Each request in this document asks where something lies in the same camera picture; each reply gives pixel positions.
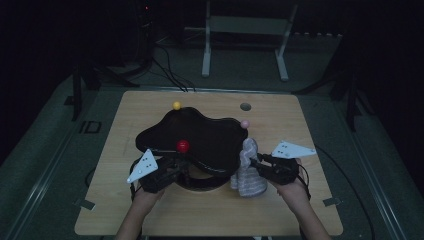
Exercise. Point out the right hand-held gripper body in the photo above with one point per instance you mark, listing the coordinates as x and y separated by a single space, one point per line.
291 150

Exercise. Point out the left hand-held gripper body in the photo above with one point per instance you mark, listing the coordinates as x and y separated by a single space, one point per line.
143 166

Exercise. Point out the red ball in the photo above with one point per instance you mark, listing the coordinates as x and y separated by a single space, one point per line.
183 146

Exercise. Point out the purple striped towel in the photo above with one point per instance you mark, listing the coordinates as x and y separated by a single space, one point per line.
248 185

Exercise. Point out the black wavy tray with stand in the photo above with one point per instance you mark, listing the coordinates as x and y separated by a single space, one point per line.
213 146

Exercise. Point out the pink ball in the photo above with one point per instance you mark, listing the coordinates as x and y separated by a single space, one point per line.
245 124

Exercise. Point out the yellow ball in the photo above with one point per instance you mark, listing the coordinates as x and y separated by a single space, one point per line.
176 105

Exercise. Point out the person's left hand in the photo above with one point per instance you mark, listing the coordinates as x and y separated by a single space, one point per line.
146 201

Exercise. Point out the person's right hand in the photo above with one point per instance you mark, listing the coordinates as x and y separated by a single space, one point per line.
295 195

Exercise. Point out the grey tape piece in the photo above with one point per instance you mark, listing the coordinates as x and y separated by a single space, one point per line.
331 201
86 204

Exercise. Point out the black floor stand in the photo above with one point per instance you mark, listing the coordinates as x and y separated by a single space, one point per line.
350 106
77 96

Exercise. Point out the white power strip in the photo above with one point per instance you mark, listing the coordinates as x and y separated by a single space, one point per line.
316 34

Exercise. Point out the dark equipment with red light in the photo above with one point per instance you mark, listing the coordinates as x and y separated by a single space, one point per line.
145 20

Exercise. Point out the black floor bracket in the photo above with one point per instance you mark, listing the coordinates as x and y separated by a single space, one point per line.
82 127

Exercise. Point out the white metal stand frame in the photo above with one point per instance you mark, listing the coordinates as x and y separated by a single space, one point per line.
250 25

